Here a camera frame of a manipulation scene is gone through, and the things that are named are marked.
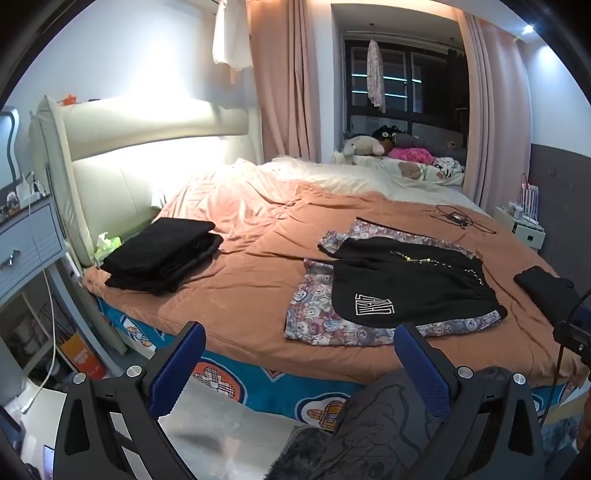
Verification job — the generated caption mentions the orange box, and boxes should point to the orange box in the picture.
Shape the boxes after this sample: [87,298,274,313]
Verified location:
[60,331,108,380]

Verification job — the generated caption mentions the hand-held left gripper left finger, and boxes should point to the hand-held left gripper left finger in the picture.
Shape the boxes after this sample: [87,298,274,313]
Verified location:
[54,320,207,480]

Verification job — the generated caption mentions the white charging cable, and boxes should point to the white charging cable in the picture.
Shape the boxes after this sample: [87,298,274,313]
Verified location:
[20,267,59,415]

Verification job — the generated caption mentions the black cable with small device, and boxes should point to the black cable with small device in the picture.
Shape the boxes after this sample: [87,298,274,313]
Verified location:
[421,204,498,234]

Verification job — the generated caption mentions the grey nightstand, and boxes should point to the grey nightstand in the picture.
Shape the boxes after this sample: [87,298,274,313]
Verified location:
[0,191,71,303]

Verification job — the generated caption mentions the white nightstand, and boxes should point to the white nightstand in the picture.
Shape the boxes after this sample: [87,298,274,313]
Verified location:
[493,205,546,251]

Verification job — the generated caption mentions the dark window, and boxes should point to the dark window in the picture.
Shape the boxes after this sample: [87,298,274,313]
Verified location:
[342,37,470,139]

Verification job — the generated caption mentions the cream padded headboard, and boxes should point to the cream padded headboard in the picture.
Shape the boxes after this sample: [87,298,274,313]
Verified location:
[28,95,264,268]

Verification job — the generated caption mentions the orange blanket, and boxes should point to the orange blanket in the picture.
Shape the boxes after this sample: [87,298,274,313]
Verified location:
[83,178,591,388]

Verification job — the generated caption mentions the stack of folded black clothes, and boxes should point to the stack of folded black clothes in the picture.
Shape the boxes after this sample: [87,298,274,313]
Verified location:
[100,218,223,295]

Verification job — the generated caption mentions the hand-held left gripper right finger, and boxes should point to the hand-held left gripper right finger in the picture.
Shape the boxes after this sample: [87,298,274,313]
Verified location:
[393,322,546,480]

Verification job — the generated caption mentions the black pants with white print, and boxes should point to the black pants with white print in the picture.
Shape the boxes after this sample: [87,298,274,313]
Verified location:
[331,236,509,322]

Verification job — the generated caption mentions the bear print pants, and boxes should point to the bear print pants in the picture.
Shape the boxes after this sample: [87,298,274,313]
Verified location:
[284,218,509,347]

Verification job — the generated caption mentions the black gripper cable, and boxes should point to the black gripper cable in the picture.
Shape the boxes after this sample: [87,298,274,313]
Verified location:
[539,288,591,428]

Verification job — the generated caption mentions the floral hanging garment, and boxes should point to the floral hanging garment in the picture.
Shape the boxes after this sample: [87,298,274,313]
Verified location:
[366,39,387,114]

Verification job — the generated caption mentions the green tissue pack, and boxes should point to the green tissue pack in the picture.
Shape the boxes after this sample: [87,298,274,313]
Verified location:
[94,232,122,265]

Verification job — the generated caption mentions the fluffy grey rug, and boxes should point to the fluffy grey rug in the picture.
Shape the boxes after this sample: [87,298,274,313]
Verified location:
[262,425,335,480]

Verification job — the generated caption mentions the pink curtain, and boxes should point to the pink curtain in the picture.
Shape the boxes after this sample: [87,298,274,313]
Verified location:
[245,0,322,163]
[462,11,535,209]

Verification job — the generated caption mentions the blue patterned bed sheet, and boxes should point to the blue patterned bed sheet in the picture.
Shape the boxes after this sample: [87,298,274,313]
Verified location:
[95,295,587,432]

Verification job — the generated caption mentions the white hanging garment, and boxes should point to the white hanging garment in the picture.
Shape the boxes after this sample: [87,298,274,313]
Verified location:
[211,0,253,71]

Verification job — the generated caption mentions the pink wire rack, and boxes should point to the pink wire rack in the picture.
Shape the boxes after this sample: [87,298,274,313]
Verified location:
[518,172,542,223]

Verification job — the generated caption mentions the beige plush toy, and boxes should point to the beige plush toy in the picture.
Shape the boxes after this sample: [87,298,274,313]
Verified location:
[341,134,393,158]

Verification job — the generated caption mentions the folded black garment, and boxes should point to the folded black garment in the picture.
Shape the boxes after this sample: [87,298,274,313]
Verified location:
[514,266,580,324]

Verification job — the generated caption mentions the cream bed sheet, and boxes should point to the cream bed sheet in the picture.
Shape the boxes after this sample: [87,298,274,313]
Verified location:
[231,156,490,217]

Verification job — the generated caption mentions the person's grey patterned pants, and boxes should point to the person's grey patterned pants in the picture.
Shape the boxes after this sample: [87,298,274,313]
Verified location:
[321,367,509,480]

